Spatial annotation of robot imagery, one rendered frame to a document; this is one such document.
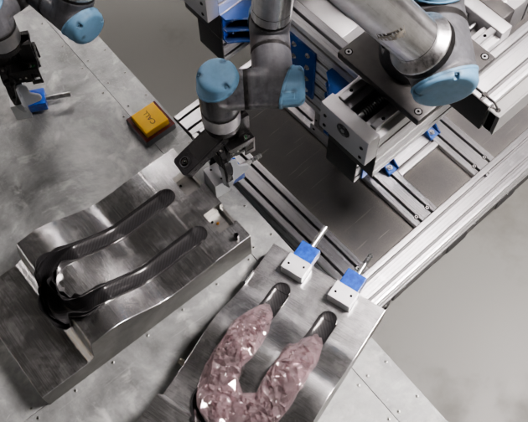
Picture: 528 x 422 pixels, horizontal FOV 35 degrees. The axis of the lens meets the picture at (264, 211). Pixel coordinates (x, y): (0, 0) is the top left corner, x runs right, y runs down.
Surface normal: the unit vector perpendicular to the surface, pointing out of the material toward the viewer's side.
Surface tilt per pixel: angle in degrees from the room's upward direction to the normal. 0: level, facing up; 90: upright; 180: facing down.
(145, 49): 0
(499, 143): 0
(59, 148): 0
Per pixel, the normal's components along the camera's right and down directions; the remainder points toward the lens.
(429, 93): 0.14, 0.93
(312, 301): -0.01, -0.44
